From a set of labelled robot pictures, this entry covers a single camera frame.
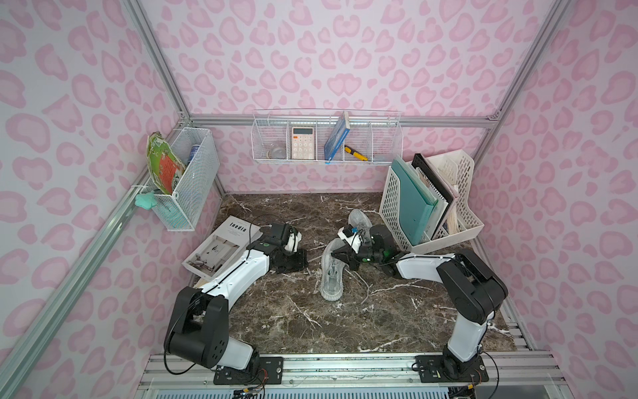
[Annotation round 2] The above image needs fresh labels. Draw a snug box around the grey knit sneaker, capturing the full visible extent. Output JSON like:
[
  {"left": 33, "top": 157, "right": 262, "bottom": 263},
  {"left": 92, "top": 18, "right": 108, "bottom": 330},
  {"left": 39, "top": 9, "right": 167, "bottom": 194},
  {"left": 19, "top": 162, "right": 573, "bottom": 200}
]
[
  {"left": 348, "top": 209, "right": 372, "bottom": 242},
  {"left": 320, "top": 238, "right": 347, "bottom": 302}
]

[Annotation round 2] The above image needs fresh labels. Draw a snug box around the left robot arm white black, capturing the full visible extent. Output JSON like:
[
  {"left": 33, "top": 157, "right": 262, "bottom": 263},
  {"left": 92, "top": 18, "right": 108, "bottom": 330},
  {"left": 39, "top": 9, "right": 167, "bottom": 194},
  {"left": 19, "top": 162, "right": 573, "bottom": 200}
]
[{"left": 163, "top": 223, "right": 308, "bottom": 374}]

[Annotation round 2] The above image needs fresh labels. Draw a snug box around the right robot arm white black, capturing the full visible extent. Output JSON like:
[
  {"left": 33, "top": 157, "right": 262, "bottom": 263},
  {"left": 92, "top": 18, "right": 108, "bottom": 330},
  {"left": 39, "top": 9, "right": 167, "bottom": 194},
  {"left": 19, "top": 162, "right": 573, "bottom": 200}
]
[{"left": 331, "top": 224, "right": 508, "bottom": 367}]

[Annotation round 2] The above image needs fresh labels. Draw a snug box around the white hardcover book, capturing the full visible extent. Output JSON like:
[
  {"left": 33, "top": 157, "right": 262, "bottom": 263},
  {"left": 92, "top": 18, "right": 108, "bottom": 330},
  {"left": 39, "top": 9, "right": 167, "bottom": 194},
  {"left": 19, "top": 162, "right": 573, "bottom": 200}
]
[{"left": 182, "top": 216, "right": 262, "bottom": 282}]

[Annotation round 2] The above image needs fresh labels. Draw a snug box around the teal folder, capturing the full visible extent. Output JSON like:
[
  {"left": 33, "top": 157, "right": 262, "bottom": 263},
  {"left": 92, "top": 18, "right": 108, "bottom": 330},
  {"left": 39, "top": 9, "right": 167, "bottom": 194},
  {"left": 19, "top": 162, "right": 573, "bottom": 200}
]
[{"left": 391, "top": 158, "right": 439, "bottom": 246}]

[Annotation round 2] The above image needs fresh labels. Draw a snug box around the clear glass bowl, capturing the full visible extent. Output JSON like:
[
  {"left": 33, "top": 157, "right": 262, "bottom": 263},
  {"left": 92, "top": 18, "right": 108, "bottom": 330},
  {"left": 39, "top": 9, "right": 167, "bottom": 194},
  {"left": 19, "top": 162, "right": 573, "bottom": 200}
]
[{"left": 267, "top": 143, "right": 287, "bottom": 161}]

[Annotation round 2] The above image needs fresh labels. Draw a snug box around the black clipboard folder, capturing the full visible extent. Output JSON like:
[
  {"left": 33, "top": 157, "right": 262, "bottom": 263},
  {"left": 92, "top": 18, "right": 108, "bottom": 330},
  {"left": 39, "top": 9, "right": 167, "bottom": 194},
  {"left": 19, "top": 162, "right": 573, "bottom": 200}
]
[{"left": 411, "top": 154, "right": 458, "bottom": 240}]

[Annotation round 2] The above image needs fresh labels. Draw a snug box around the white pink calculator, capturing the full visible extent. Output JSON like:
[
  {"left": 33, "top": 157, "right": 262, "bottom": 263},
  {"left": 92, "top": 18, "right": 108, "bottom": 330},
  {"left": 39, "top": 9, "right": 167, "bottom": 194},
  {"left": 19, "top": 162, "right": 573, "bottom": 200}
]
[{"left": 291, "top": 126, "right": 316, "bottom": 161}]

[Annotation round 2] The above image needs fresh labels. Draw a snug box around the yellow black utility knife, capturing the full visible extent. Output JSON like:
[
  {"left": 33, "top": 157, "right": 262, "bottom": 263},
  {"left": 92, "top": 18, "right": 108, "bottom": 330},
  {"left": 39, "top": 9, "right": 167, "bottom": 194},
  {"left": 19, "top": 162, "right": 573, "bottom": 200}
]
[{"left": 344, "top": 146, "right": 369, "bottom": 162}]

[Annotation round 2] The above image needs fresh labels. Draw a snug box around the blue book in shelf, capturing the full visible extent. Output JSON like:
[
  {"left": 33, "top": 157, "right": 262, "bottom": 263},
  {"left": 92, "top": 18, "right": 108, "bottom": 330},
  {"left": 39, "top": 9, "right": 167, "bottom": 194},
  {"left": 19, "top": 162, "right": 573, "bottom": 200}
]
[{"left": 324, "top": 111, "right": 351, "bottom": 162}]

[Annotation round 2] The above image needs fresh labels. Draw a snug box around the white plastic file organizer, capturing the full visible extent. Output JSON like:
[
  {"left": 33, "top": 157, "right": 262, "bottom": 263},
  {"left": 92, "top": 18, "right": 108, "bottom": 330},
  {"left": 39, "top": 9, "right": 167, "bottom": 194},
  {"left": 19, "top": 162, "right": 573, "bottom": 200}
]
[{"left": 380, "top": 150, "right": 483, "bottom": 254}]

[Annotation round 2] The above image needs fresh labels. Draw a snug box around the green red snack bag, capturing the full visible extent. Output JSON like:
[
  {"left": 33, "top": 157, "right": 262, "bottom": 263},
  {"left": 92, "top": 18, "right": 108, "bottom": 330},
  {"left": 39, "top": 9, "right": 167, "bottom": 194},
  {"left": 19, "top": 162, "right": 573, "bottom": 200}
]
[{"left": 146, "top": 131, "right": 186, "bottom": 195}]

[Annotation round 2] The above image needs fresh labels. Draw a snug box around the mint green hook clip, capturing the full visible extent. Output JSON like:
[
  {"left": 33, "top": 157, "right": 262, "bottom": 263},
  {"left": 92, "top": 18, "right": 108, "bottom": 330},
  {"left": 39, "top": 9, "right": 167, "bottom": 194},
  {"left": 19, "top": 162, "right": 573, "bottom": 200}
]
[{"left": 135, "top": 192, "right": 158, "bottom": 210}]

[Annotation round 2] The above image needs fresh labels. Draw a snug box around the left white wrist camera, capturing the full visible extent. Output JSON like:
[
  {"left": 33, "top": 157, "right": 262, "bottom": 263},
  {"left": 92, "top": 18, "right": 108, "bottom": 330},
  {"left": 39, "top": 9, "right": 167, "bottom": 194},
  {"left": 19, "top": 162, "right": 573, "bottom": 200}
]
[{"left": 284, "top": 228, "right": 302, "bottom": 254}]

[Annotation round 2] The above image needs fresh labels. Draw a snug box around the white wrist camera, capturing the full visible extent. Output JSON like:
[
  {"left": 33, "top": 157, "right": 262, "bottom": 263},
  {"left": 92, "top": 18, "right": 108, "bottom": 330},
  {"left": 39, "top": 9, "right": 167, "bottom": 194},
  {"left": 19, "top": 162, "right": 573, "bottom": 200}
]
[
  {"left": 337, "top": 224, "right": 363, "bottom": 254},
  {"left": 284, "top": 228, "right": 302, "bottom": 254}
]

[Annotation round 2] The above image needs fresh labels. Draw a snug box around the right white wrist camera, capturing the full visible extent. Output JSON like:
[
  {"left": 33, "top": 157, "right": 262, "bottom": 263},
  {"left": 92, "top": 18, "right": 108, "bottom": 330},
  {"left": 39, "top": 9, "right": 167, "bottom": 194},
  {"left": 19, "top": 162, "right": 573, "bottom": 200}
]
[{"left": 337, "top": 224, "right": 363, "bottom": 254}]

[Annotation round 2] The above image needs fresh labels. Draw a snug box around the white wire side basket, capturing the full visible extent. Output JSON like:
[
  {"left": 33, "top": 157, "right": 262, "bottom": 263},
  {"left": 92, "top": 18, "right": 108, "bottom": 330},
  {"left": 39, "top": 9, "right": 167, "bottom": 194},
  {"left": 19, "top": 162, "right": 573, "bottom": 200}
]
[{"left": 151, "top": 127, "right": 220, "bottom": 232}]

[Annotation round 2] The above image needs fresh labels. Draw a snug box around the white wire wall shelf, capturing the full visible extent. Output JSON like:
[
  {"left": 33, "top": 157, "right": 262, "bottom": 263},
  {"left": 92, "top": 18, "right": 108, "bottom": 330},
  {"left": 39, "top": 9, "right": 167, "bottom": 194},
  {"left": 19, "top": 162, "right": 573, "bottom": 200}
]
[{"left": 251, "top": 108, "right": 403, "bottom": 166}]

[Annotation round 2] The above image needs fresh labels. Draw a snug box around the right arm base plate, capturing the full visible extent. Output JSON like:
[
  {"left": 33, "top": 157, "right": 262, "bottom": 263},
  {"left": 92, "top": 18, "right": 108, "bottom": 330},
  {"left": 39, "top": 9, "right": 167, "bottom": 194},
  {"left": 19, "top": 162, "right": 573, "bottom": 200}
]
[{"left": 411, "top": 353, "right": 489, "bottom": 384}]

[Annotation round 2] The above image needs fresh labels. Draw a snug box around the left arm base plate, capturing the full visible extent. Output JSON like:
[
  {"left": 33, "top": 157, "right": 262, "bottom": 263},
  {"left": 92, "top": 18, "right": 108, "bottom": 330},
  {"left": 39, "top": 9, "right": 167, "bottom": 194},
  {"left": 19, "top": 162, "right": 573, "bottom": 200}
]
[{"left": 214, "top": 356, "right": 284, "bottom": 386}]

